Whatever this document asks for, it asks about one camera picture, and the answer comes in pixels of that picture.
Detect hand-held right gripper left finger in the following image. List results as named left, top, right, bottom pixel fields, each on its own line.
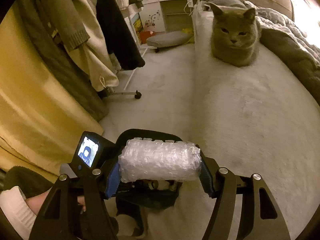
left=29, top=161, right=123, bottom=240

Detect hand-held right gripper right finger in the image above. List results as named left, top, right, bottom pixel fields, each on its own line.
left=199, top=150, right=292, bottom=240

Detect person's left forearm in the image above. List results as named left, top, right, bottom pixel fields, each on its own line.
left=0, top=166, right=57, bottom=240

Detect person's left hand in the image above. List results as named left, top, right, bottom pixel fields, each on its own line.
left=26, top=192, right=87, bottom=217

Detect yellow curtain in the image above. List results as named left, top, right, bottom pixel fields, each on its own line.
left=0, top=7, right=104, bottom=188

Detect beige long coat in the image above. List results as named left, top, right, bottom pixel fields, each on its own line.
left=69, top=0, right=119, bottom=92

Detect red bag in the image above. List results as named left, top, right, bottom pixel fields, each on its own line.
left=140, top=30, right=154, bottom=44

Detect grey cushion stool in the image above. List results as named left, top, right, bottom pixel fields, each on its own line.
left=146, top=31, right=192, bottom=53

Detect colourful framed picture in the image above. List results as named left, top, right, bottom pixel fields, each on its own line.
left=132, top=12, right=144, bottom=44

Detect grey cat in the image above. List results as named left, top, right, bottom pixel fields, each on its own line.
left=209, top=2, right=262, bottom=67

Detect olive knit cardigan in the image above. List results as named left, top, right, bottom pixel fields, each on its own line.
left=42, top=0, right=91, bottom=51

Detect dark grey fleece blanket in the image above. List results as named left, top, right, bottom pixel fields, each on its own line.
left=259, top=27, right=320, bottom=100

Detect patterned grey white duvet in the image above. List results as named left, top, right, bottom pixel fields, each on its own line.
left=244, top=0, right=320, bottom=63

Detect grey pillow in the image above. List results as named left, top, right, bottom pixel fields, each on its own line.
left=203, top=0, right=247, bottom=12

